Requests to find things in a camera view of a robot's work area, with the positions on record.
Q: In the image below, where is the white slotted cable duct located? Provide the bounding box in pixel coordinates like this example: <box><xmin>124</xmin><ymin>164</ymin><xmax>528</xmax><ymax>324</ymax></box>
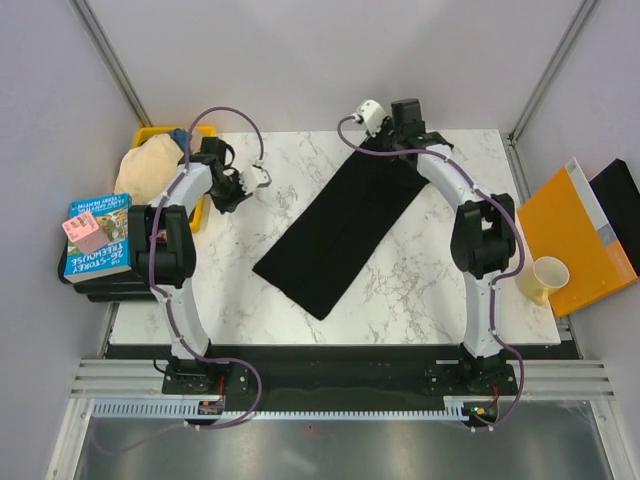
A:
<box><xmin>91</xmin><ymin>398</ymin><xmax>483</xmax><ymax>421</ymax></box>

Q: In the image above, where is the yellow plastic bin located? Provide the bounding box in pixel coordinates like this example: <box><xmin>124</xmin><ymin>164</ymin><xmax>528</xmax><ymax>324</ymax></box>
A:
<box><xmin>132</xmin><ymin>125</ymin><xmax>217</xmax><ymax>233</ymax></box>

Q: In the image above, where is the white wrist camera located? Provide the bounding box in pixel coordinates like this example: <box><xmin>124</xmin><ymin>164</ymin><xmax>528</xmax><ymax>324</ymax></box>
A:
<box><xmin>354</xmin><ymin>99</ymin><xmax>388</xmax><ymax>137</ymax></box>
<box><xmin>239</xmin><ymin>165</ymin><xmax>272</xmax><ymax>195</ymax></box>

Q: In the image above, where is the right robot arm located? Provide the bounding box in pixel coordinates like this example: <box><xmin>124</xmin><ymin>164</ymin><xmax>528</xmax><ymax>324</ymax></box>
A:
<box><xmin>357</xmin><ymin>99</ymin><xmax>518</xmax><ymax>394</ymax></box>

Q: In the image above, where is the orange folder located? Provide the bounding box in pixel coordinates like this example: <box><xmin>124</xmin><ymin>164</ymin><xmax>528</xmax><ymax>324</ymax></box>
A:
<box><xmin>518</xmin><ymin>159</ymin><xmax>638</xmax><ymax>317</ymax></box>

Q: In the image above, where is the yellow mug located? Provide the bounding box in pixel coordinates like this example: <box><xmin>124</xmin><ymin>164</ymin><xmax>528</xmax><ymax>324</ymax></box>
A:
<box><xmin>518</xmin><ymin>256</ymin><xmax>570</xmax><ymax>305</ymax></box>

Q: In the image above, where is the blue paperback book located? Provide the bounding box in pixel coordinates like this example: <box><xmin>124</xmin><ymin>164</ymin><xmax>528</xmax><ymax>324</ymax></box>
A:
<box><xmin>62</xmin><ymin>193</ymin><xmax>131</xmax><ymax>284</ymax></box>

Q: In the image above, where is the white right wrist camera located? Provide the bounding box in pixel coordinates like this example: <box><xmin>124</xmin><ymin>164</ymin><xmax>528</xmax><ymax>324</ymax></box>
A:
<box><xmin>354</xmin><ymin>99</ymin><xmax>388</xmax><ymax>137</ymax></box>

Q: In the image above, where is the black t shirt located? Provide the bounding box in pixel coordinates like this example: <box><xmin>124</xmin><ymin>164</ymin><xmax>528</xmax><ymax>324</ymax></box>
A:
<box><xmin>253</xmin><ymin>152</ymin><xmax>427</xmax><ymax>321</ymax></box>

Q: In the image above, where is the pink cube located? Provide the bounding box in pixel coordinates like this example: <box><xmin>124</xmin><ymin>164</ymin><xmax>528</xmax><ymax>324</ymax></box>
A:
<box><xmin>62</xmin><ymin>211</ymin><xmax>109</xmax><ymax>256</ymax></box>

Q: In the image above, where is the black box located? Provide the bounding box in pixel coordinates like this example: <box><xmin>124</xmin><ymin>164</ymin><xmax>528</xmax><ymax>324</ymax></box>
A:
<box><xmin>589</xmin><ymin>159</ymin><xmax>639</xmax><ymax>275</ymax></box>

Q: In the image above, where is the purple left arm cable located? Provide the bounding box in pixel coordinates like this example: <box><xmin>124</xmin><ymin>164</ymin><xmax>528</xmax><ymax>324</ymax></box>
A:
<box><xmin>89</xmin><ymin>106</ymin><xmax>266</xmax><ymax>456</ymax></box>

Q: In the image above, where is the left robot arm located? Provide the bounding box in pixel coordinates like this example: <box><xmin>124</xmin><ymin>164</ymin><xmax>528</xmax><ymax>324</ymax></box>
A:
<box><xmin>128</xmin><ymin>137</ymin><xmax>250</xmax><ymax>393</ymax></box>

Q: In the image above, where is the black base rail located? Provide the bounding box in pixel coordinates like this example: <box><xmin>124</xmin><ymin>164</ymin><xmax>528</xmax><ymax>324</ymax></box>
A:
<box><xmin>106</xmin><ymin>341</ymin><xmax>579</xmax><ymax>411</ymax></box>

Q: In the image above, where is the blue t shirt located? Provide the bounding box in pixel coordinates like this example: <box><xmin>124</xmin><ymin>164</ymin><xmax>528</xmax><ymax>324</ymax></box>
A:
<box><xmin>167</xmin><ymin>128</ymin><xmax>191</xmax><ymax>151</ymax></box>

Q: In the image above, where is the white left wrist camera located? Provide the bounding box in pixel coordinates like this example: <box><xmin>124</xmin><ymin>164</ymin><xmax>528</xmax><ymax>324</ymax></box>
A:
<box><xmin>239</xmin><ymin>165</ymin><xmax>272</xmax><ymax>195</ymax></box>

